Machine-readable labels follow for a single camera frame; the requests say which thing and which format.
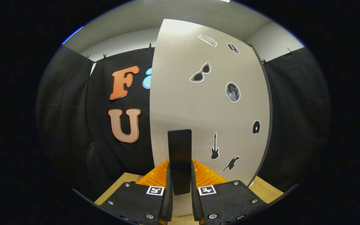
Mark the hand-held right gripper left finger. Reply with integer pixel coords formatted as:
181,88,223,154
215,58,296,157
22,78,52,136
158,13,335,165
100,159,174,225

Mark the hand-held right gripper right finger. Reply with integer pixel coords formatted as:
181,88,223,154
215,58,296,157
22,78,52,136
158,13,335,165
191,159,268,225

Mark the beige cabinet door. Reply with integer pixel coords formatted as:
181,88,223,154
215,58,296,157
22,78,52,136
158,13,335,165
150,19,273,217

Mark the black backdrop cloth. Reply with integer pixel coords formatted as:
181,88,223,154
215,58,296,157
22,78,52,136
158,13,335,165
36,44,332,200

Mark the row of black backdrop clips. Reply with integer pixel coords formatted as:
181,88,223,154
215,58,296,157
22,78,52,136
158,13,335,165
86,43,294,64

